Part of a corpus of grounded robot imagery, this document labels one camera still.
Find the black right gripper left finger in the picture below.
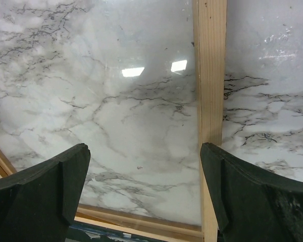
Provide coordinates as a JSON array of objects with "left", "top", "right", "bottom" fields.
[{"left": 0, "top": 143, "right": 90, "bottom": 241}]

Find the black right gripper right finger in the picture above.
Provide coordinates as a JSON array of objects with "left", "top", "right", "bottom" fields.
[{"left": 200, "top": 143, "right": 303, "bottom": 241}]

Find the brown wooden picture frame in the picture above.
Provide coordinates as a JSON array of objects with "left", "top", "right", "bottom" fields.
[{"left": 0, "top": 0, "right": 228, "bottom": 242}]

